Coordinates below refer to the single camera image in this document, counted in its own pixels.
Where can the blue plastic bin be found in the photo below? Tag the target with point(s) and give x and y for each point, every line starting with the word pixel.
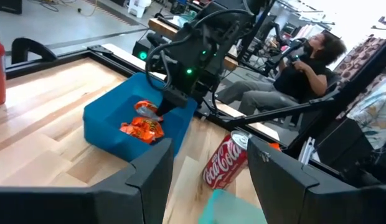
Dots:
pixel 109 124

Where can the silver aluminium bracket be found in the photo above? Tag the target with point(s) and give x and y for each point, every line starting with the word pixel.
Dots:
pixel 306 152

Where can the black clamp hook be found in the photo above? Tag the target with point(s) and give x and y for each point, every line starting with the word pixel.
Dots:
pixel 17 49

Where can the black aluminium table frame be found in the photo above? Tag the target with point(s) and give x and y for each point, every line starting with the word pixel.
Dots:
pixel 74 56

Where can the red Coca-Cola can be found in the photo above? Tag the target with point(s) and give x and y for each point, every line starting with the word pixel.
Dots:
pixel 224 161

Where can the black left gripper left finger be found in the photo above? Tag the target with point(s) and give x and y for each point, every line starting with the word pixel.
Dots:
pixel 143 193

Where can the white plastic bin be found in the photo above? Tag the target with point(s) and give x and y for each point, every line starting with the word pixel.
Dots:
pixel 138 7

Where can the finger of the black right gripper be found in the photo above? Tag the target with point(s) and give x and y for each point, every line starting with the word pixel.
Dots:
pixel 174 99

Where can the green plastic bin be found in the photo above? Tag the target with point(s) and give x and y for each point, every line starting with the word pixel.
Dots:
pixel 227 211

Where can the brown dotted cloth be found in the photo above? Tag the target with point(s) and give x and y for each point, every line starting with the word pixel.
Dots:
pixel 358 56

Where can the person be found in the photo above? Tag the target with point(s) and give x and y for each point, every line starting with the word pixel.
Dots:
pixel 302 77

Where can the black box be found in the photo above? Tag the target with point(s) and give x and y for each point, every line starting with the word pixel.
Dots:
pixel 7 6

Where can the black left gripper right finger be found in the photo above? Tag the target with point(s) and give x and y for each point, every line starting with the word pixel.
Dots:
pixel 289 193

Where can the teal floral cloth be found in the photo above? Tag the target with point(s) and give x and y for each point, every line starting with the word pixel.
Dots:
pixel 373 115

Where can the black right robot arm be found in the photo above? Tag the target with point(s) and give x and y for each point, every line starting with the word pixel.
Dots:
pixel 224 31

